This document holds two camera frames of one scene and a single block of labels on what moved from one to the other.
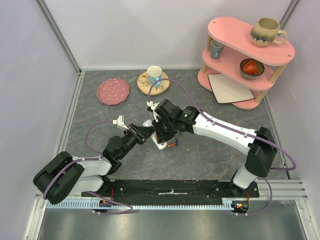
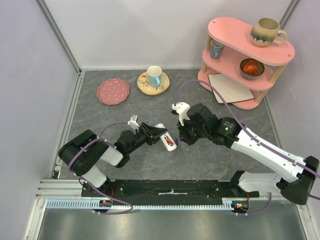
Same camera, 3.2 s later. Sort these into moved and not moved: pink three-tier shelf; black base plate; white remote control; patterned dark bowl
Moved: white remote control
Not moved: patterned dark bowl; pink three-tier shelf; black base plate
